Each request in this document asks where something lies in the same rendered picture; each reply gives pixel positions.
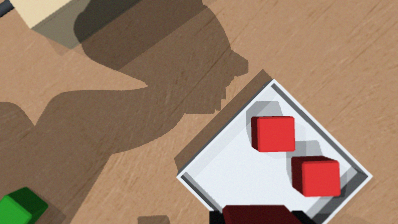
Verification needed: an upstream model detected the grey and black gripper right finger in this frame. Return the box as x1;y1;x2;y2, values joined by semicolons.
291;210;316;224

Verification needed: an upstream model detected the green block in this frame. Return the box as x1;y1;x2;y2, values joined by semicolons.
0;187;48;224

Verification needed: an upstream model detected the red block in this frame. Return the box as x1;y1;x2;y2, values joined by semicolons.
251;116;295;152
291;156;341;197
222;205;302;224

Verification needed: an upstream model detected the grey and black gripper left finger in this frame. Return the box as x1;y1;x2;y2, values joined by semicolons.
209;211;225;224

